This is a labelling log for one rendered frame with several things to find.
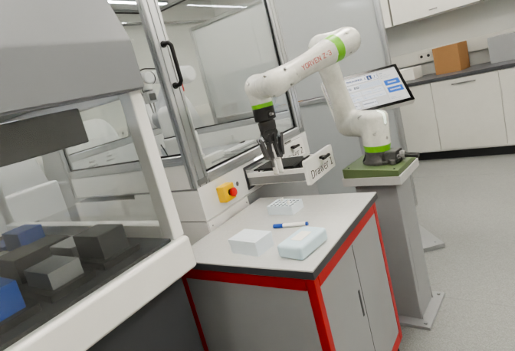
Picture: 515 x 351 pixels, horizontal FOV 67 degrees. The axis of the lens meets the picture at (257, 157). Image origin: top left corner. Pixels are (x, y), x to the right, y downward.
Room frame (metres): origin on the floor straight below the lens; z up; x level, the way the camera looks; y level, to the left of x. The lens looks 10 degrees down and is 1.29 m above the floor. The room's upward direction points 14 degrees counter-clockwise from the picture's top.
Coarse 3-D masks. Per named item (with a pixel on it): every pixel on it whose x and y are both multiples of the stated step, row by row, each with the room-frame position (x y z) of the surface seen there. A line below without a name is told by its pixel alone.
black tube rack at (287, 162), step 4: (296, 156) 1.91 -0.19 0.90; (300, 156) 1.88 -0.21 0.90; (284, 160) 1.88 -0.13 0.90; (288, 160) 1.87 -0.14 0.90; (292, 160) 1.84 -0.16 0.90; (296, 160) 1.82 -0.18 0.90; (264, 164) 1.92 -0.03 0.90; (268, 164) 1.89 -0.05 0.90; (284, 164) 1.80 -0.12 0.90; (288, 164) 1.78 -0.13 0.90; (300, 164) 1.85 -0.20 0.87; (260, 168) 1.86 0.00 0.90; (264, 168) 1.83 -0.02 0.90; (268, 168) 1.81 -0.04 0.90; (272, 168) 1.79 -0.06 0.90; (284, 168) 1.85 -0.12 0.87; (288, 168) 1.83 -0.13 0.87; (292, 168) 1.74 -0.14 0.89; (296, 168) 1.79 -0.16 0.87
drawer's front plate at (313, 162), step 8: (320, 152) 1.75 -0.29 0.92; (328, 152) 1.82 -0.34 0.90; (304, 160) 1.64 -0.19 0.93; (312, 160) 1.67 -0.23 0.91; (320, 160) 1.74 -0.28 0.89; (328, 160) 1.80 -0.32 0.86; (304, 168) 1.63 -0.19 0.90; (312, 168) 1.66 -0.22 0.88; (328, 168) 1.79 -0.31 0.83; (320, 176) 1.71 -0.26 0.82; (312, 184) 1.63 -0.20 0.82
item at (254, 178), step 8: (256, 168) 1.93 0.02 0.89; (248, 176) 1.83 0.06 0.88; (256, 176) 1.80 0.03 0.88; (264, 176) 1.77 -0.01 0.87; (272, 176) 1.75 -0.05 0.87; (280, 176) 1.72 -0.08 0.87; (288, 176) 1.70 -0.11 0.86; (296, 176) 1.68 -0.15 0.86; (304, 176) 1.65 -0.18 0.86; (256, 184) 1.81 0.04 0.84; (264, 184) 1.78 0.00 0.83
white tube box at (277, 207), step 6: (288, 198) 1.58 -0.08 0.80; (294, 198) 1.56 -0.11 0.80; (300, 198) 1.54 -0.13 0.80; (270, 204) 1.57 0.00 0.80; (276, 204) 1.56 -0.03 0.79; (282, 204) 1.54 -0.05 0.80; (294, 204) 1.50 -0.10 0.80; (300, 204) 1.53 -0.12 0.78; (270, 210) 1.55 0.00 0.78; (276, 210) 1.53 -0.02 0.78; (282, 210) 1.51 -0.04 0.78; (288, 210) 1.49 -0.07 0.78; (294, 210) 1.49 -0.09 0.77
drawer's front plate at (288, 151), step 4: (296, 140) 2.24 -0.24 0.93; (300, 140) 2.28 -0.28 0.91; (288, 144) 2.16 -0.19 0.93; (292, 144) 2.19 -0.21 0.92; (296, 144) 2.23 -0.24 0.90; (300, 144) 2.27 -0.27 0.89; (284, 148) 2.12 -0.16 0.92; (288, 148) 2.15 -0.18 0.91; (296, 148) 2.22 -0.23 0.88; (300, 148) 2.26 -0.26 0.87; (288, 152) 2.14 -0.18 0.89; (292, 152) 2.18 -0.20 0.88; (300, 152) 2.25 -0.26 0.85; (304, 152) 2.29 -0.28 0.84; (284, 156) 2.10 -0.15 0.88; (288, 156) 2.13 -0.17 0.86
